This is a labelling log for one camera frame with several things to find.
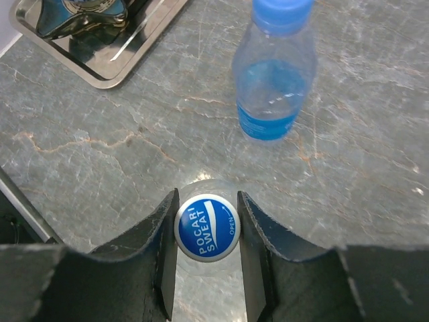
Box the metal tray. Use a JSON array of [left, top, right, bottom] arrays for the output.
[[9, 0, 187, 89]]

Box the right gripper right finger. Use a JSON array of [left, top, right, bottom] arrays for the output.
[[237, 191, 428, 321]]

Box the blue white Pocari cap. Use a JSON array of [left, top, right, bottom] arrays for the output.
[[174, 193, 241, 263]]

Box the clear bottle blue-white cap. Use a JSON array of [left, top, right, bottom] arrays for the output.
[[174, 178, 245, 322]]

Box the black base bar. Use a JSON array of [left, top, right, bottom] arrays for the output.
[[1, 168, 63, 244]]

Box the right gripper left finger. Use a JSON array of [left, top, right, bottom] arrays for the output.
[[1, 190, 180, 321]]

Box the blue label bottle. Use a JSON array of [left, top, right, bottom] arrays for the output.
[[232, 0, 317, 142]]

